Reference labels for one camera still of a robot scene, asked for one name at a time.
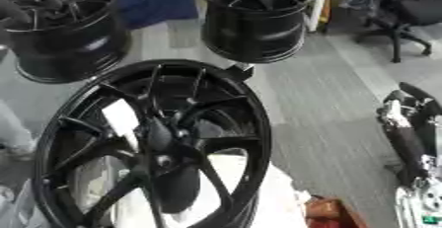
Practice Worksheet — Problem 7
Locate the white wheel stand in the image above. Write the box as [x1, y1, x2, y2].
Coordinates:
[67, 152, 313, 228]

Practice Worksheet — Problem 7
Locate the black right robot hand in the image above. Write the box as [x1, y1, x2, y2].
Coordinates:
[374, 81, 442, 187]

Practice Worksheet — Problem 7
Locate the black spoked wheel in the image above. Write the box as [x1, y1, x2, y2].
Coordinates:
[31, 58, 273, 228]

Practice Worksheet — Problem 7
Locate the black office chair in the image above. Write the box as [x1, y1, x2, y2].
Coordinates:
[353, 0, 442, 64]

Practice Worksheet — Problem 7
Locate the black wheel rim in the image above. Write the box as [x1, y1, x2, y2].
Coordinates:
[200, 0, 320, 64]
[0, 0, 133, 85]

